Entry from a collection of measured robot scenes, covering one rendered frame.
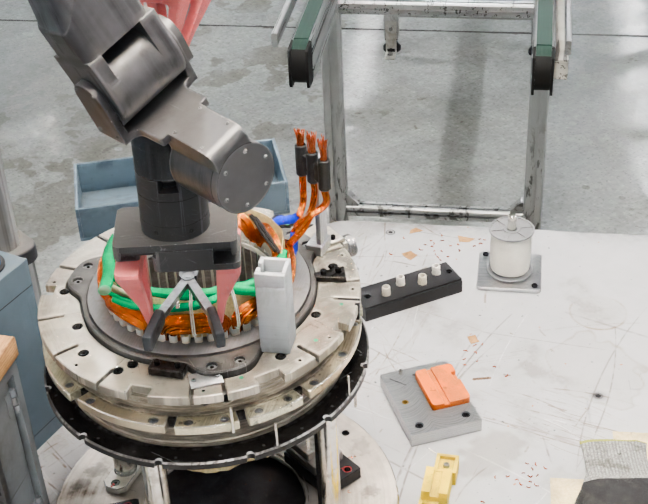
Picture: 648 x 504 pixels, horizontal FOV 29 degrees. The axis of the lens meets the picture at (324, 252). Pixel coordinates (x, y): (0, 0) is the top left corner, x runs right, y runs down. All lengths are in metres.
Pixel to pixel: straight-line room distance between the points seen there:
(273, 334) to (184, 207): 0.19
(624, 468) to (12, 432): 0.69
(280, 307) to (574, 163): 2.54
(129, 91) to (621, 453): 0.81
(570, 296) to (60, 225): 1.96
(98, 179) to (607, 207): 2.08
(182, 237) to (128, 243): 0.04
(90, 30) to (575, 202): 2.62
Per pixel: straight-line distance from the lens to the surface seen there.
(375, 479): 1.46
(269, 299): 1.13
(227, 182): 0.93
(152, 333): 1.07
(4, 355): 1.27
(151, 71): 0.95
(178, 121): 0.95
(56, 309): 1.26
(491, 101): 3.92
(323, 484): 1.34
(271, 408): 1.16
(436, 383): 1.58
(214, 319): 1.08
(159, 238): 1.03
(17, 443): 1.35
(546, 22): 2.60
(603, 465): 1.51
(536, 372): 1.63
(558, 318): 1.73
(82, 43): 0.92
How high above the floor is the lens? 1.83
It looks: 34 degrees down
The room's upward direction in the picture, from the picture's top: 3 degrees counter-clockwise
